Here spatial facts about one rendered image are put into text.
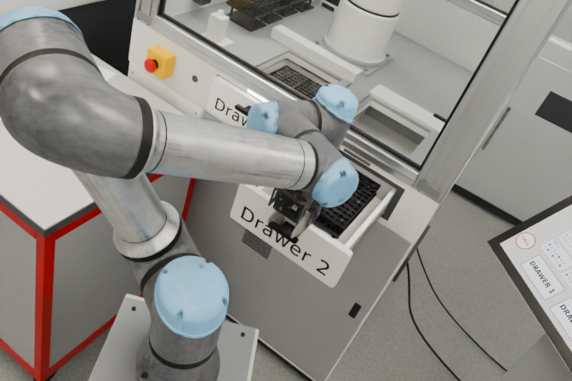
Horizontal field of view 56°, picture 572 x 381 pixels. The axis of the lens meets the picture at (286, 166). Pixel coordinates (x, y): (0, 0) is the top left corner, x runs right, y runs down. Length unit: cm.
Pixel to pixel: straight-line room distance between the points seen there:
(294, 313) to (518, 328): 124
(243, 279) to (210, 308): 101
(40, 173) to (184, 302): 65
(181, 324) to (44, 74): 44
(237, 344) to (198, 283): 26
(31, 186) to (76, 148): 77
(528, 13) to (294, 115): 53
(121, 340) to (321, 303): 80
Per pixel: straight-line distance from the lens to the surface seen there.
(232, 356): 109
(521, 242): 130
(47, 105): 59
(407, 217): 142
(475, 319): 262
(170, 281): 88
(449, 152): 131
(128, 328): 110
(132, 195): 83
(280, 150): 73
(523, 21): 119
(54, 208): 131
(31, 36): 67
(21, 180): 138
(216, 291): 88
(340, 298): 168
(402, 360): 228
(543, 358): 139
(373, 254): 153
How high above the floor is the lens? 169
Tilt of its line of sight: 36 degrees down
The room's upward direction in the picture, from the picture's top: 21 degrees clockwise
